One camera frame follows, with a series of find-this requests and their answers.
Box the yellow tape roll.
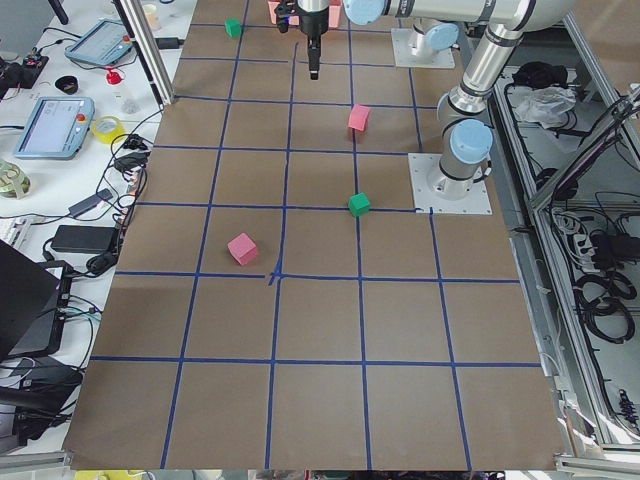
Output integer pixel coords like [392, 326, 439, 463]
[90, 116, 126, 144]

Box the white crumpled cloth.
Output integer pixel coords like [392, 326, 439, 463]
[514, 86, 576, 129]

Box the black power adapter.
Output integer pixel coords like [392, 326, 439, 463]
[51, 225, 116, 254]

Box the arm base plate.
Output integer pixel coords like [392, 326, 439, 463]
[408, 153, 492, 215]
[391, 28, 455, 69]

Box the pink foam cube far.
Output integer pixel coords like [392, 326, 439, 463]
[347, 104, 372, 132]

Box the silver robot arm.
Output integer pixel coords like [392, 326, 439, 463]
[343, 0, 575, 200]
[409, 18, 459, 57]

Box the blue teach pendant upper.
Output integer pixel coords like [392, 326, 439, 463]
[65, 20, 132, 67]

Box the pink foam cube near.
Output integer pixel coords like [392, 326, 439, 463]
[227, 233, 259, 266]

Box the blue teach pendant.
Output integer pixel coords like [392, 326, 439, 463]
[65, 20, 132, 67]
[14, 97, 95, 160]

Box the green foam cube far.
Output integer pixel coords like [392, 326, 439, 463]
[224, 18, 242, 38]

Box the green foam cube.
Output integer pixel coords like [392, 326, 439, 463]
[348, 192, 371, 218]
[224, 18, 242, 38]

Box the black small bowl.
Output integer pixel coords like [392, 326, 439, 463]
[54, 75, 79, 95]

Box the green foam cube centre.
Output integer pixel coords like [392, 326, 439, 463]
[348, 192, 371, 218]

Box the black coiled cable bundle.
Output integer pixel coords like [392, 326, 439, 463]
[574, 274, 637, 346]

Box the blue teach pendant lower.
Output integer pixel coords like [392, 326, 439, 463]
[14, 97, 95, 160]

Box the pink foam cube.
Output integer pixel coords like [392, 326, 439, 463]
[227, 233, 259, 266]
[347, 104, 372, 132]

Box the aluminium frame post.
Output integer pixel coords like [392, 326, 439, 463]
[113, 0, 174, 107]

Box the black laptop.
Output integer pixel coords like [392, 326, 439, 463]
[1, 242, 71, 361]

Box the pink plastic bin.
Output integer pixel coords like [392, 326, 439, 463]
[267, 0, 342, 28]

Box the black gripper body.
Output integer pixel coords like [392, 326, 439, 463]
[273, 0, 329, 36]

